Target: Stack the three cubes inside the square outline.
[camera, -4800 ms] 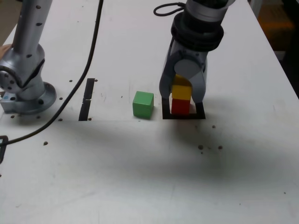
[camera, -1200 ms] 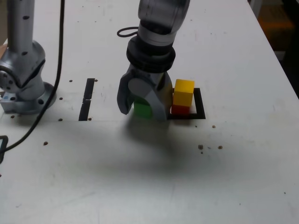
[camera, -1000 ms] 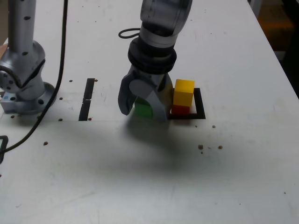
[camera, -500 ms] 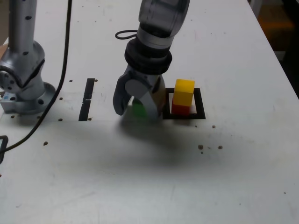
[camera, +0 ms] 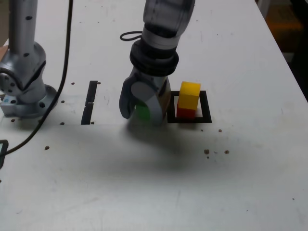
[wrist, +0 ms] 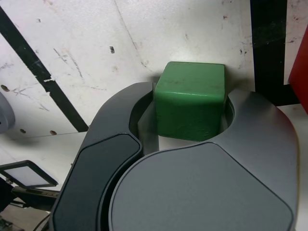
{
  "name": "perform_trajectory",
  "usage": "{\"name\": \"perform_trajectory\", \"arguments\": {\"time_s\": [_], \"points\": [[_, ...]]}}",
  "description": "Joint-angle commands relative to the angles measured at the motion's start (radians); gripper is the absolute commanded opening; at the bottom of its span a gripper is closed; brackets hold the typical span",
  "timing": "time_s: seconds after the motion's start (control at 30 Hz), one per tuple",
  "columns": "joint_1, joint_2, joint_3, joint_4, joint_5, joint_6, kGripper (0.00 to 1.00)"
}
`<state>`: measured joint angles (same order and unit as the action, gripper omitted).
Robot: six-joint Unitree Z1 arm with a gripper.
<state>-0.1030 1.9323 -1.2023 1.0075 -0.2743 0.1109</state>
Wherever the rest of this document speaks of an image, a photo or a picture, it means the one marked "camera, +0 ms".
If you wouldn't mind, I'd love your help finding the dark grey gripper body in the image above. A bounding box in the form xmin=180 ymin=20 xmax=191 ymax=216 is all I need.
xmin=133 ymin=68 xmax=169 ymax=92

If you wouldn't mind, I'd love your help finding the black tape square outline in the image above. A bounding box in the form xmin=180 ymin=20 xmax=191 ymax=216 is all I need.
xmin=166 ymin=90 xmax=212 ymax=124

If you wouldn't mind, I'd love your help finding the green cube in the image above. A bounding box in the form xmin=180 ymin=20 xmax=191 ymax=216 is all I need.
xmin=133 ymin=103 xmax=152 ymax=121

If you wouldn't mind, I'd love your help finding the black tape strip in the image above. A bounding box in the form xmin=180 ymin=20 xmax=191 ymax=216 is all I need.
xmin=80 ymin=80 xmax=99 ymax=126

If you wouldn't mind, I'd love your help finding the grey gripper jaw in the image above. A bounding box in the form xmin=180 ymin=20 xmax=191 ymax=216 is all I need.
xmin=130 ymin=77 xmax=172 ymax=126
xmin=119 ymin=68 xmax=141 ymax=120

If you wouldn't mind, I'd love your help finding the black looped cord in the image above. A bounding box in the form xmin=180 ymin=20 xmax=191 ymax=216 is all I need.
xmin=119 ymin=30 xmax=144 ymax=41

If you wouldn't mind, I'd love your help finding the yellow cube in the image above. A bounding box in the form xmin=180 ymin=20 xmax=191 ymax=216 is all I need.
xmin=177 ymin=81 xmax=202 ymax=110

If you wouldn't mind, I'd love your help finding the red cube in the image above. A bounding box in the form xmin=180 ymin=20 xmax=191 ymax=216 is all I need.
xmin=177 ymin=103 xmax=196 ymax=118

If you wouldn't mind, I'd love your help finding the person's hand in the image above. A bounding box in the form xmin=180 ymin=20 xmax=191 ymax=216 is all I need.
xmin=0 ymin=45 xmax=10 ymax=61

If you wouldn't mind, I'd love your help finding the black bracket frame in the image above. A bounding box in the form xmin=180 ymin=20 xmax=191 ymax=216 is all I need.
xmin=0 ymin=139 xmax=10 ymax=169

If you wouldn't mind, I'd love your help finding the thick black cable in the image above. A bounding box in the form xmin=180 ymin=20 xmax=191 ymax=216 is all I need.
xmin=0 ymin=0 xmax=74 ymax=158

